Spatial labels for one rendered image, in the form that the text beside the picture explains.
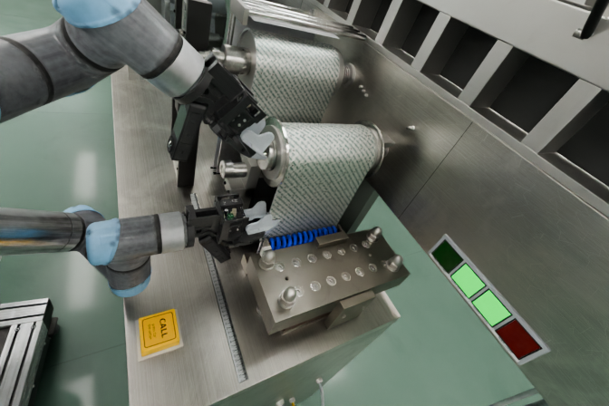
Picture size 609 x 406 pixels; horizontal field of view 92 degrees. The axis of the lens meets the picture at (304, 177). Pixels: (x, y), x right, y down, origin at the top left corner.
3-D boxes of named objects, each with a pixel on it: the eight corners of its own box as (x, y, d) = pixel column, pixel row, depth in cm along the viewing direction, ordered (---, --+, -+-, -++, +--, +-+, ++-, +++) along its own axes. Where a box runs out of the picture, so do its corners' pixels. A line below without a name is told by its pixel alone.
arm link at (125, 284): (126, 251, 67) (122, 220, 60) (159, 281, 64) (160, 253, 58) (90, 274, 61) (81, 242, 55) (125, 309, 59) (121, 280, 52)
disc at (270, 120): (252, 157, 71) (266, 102, 62) (254, 157, 71) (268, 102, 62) (275, 201, 62) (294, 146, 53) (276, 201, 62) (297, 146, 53)
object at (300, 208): (258, 239, 73) (277, 186, 62) (334, 225, 85) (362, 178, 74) (259, 241, 73) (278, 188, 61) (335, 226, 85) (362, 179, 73)
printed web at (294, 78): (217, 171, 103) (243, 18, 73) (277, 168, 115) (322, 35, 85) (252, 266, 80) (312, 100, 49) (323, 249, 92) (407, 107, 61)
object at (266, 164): (255, 133, 63) (269, 135, 57) (263, 133, 65) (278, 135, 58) (255, 168, 65) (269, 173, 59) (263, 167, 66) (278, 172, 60)
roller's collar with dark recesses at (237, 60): (217, 65, 73) (220, 39, 69) (240, 68, 76) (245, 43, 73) (224, 77, 70) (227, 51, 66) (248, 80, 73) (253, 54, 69)
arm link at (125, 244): (91, 242, 55) (84, 212, 50) (157, 232, 61) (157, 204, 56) (91, 279, 50) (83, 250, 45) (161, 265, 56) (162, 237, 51)
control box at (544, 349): (427, 252, 69) (444, 234, 65) (429, 252, 69) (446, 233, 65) (518, 365, 54) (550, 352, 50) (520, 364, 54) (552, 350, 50)
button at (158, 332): (139, 323, 62) (138, 317, 61) (174, 313, 66) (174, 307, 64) (141, 357, 58) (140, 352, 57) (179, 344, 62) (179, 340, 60)
